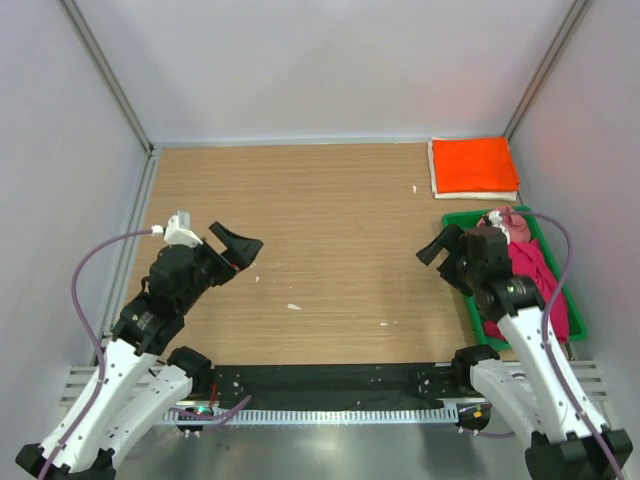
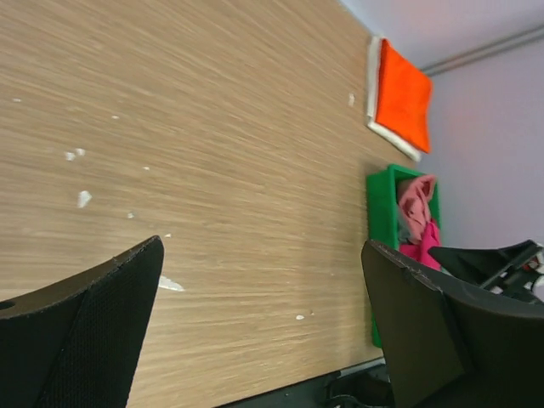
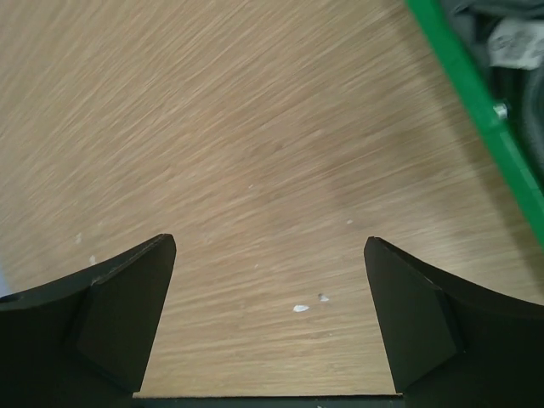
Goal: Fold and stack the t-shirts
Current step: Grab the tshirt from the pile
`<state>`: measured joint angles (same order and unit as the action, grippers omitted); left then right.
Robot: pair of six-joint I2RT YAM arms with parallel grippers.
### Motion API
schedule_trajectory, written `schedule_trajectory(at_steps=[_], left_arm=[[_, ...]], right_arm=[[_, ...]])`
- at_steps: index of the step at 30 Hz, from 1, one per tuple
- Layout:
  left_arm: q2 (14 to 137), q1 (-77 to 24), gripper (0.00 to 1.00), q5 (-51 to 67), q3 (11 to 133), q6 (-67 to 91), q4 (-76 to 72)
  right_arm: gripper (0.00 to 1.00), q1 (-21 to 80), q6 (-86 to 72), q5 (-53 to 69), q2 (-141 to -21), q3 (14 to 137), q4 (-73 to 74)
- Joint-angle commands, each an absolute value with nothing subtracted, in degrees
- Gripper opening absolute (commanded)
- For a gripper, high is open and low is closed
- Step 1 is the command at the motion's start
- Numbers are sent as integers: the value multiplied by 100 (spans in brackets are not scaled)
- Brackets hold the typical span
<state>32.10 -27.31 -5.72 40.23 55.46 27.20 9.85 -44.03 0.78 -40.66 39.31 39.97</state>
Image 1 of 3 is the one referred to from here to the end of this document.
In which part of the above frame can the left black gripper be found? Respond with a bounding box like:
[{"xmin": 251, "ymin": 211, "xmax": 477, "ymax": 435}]
[{"xmin": 177, "ymin": 222, "xmax": 261, "ymax": 312}]

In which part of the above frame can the salmon pink t shirt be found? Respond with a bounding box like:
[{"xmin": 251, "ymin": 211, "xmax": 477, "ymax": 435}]
[{"xmin": 476, "ymin": 207, "xmax": 532, "ymax": 243}]

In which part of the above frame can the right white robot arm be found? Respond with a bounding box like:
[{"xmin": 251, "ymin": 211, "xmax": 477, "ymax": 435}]
[{"xmin": 416, "ymin": 225, "xmax": 633, "ymax": 479}]

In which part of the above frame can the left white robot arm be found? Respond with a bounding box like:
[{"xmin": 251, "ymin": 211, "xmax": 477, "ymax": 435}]
[{"xmin": 15, "ymin": 212, "xmax": 264, "ymax": 479}]

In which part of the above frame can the folded orange t shirt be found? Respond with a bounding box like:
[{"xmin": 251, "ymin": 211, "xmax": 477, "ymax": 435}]
[{"xmin": 429, "ymin": 137, "xmax": 520, "ymax": 198}]

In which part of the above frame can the magenta t shirt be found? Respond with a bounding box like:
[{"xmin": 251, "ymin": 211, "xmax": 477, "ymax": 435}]
[{"xmin": 508, "ymin": 239, "xmax": 569, "ymax": 344}]

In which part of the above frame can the green plastic bin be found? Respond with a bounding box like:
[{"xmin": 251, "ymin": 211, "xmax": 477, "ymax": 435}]
[{"xmin": 464, "ymin": 207, "xmax": 587, "ymax": 351}]

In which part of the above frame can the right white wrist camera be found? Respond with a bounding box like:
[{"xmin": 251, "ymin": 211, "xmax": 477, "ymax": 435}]
[{"xmin": 485, "ymin": 210, "xmax": 504, "ymax": 226}]

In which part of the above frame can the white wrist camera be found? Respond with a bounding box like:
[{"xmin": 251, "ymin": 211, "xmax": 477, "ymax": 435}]
[
  {"xmin": 485, "ymin": 210, "xmax": 504, "ymax": 226},
  {"xmin": 151, "ymin": 211, "xmax": 203, "ymax": 248}
]

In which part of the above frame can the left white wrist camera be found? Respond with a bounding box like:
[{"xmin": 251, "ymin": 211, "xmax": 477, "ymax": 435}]
[{"xmin": 151, "ymin": 211, "xmax": 203, "ymax": 248}]

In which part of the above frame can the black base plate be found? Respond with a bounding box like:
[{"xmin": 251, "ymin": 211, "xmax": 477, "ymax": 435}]
[{"xmin": 187, "ymin": 363, "xmax": 485, "ymax": 412}]

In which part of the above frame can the slotted cable duct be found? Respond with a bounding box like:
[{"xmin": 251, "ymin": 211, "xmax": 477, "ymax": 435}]
[{"xmin": 164, "ymin": 407, "xmax": 459, "ymax": 426}]

